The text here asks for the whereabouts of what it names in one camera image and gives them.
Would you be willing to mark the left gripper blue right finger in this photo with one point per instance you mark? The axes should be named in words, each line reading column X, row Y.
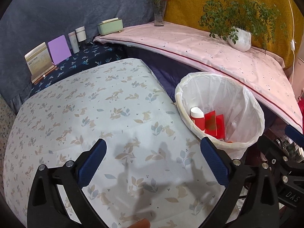
column 213, row 157

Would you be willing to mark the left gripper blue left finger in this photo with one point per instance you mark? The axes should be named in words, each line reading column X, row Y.
column 89, row 161

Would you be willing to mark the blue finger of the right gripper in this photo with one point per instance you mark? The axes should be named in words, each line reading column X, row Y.
column 294, row 135

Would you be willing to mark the red cardboard box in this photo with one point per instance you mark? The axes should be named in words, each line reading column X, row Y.
column 215, row 125

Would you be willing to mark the red white paper cup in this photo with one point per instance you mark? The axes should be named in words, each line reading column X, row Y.
column 198, row 117

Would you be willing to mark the white lined trash bin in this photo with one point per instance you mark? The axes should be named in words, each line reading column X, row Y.
column 243, row 117

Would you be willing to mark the person hand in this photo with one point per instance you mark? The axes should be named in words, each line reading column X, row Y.
column 144, row 223

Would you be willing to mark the rabbit print tablecloth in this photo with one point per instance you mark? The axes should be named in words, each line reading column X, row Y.
column 153, row 167

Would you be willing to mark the mustard yellow backdrop cloth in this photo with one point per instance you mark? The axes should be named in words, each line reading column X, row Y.
column 188, row 13

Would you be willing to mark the pink bed cover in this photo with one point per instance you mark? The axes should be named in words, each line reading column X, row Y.
column 260, row 71

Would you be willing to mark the navy floral cloth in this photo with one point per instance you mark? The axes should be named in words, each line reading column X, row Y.
column 94, row 55

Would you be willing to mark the beige desk calendar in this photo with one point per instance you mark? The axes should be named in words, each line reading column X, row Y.
column 39, row 62

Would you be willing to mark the purple card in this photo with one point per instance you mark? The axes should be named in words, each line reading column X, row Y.
column 59, row 49

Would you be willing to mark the white potted green plant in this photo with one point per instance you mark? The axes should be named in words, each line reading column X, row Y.
column 227, row 18

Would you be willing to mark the slim white bottle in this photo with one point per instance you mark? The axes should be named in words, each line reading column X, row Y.
column 73, row 42

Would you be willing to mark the white cylindrical jar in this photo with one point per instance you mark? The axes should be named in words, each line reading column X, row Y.
column 81, row 34

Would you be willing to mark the mint green tissue box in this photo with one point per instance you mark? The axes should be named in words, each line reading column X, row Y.
column 110, row 26

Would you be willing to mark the blue grey backdrop cloth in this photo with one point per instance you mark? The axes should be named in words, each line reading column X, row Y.
column 27, row 23

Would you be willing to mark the glass vase pink flowers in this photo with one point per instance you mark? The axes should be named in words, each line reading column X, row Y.
column 159, row 7

